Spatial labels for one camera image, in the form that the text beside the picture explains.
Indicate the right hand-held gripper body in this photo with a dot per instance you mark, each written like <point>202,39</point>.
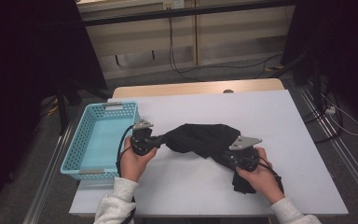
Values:
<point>242,158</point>

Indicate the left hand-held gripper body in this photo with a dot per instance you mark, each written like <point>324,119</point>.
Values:
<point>141,141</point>

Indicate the blue perforated plastic basket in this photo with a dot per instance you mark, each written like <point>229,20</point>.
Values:
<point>105,140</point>

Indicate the black shorts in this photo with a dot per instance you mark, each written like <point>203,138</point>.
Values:
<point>205,140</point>

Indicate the person's left hand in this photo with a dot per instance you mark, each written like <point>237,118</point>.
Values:
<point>133,166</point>

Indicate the person's right hand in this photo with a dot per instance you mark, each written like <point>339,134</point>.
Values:
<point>264,183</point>

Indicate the wooden table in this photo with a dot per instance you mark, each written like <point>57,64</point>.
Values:
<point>183,87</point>

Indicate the beige wooden cabinet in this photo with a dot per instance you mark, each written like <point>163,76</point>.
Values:
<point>230,37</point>

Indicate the black curtain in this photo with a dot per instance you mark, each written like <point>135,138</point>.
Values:
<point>338,46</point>

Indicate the metal floor rail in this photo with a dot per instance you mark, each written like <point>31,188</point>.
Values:
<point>348,161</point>
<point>43,180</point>

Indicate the white wall socket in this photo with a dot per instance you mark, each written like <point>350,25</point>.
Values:
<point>174,4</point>

